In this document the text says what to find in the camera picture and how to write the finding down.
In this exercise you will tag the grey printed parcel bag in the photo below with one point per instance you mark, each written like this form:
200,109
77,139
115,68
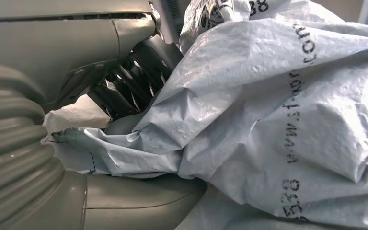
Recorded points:
250,111

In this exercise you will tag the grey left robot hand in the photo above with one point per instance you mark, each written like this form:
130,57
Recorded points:
44,47

